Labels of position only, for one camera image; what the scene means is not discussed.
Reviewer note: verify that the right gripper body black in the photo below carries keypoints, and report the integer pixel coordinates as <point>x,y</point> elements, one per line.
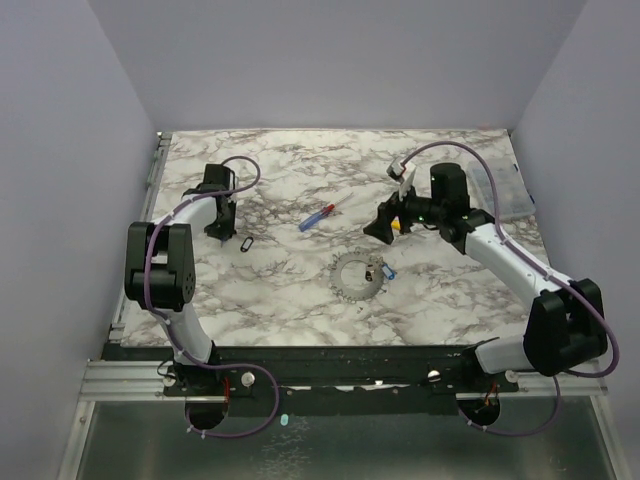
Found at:
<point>396,212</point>

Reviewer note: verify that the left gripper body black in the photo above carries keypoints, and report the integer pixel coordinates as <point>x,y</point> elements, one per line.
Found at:
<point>224,227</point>

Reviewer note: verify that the black key fob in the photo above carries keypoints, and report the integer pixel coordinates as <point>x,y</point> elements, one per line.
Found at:
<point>246,244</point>

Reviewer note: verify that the silver key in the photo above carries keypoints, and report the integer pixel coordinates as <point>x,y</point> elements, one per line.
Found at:
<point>372,272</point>

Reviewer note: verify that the round metal keyring disc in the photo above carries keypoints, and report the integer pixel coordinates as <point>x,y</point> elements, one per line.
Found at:
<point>347,280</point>

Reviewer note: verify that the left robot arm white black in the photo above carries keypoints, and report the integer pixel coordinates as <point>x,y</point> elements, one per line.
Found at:
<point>160,266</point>

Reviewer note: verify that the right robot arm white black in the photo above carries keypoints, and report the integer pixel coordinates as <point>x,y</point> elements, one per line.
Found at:
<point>562,329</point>

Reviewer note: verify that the blue red screwdriver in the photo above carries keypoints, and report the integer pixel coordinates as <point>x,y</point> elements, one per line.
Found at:
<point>323,213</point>

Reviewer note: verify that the clear plastic box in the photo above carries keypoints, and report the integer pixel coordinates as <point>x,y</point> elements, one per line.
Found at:
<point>513,197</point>

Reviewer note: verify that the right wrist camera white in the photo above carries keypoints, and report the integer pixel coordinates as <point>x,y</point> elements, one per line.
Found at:
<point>397,171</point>

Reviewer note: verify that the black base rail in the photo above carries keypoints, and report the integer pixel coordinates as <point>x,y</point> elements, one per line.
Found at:
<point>337,381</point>

